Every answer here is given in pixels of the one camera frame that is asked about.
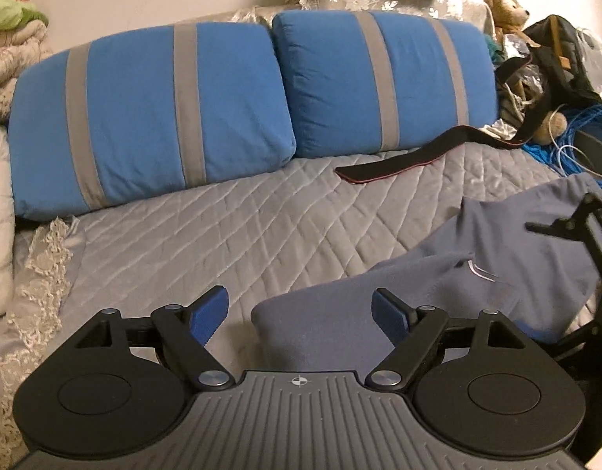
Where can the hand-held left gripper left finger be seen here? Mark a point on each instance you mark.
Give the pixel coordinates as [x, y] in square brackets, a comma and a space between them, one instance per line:
[208, 316]

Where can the white crumpled cloth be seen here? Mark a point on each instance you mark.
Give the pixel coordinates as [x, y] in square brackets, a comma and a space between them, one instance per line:
[502, 129]

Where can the lace-trimmed satin cloth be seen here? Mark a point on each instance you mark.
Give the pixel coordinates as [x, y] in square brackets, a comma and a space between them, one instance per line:
[41, 264]

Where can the blue grey-striped pillow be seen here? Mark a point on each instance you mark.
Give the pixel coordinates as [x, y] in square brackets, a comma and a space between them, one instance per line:
[330, 83]
[134, 117]

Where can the black bag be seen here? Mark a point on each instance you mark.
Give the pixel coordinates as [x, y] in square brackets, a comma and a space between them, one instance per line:
[570, 58]

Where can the grey-blue fleece pants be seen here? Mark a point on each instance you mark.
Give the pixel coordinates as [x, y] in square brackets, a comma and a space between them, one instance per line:
[502, 264]

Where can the beige textured blanket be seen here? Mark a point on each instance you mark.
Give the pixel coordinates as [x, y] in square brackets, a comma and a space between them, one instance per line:
[12, 68]

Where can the clear plastic bag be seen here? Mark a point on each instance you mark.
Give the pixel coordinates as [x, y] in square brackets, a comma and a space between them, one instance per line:
[600, 58]

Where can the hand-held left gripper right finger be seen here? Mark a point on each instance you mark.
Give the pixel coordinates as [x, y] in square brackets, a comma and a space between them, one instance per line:
[391, 316]

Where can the teal fluffy cloth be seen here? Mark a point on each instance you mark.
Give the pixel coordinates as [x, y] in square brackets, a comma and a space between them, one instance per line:
[493, 46]

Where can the light green cloth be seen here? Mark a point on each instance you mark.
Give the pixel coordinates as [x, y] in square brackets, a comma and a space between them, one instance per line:
[7, 14]

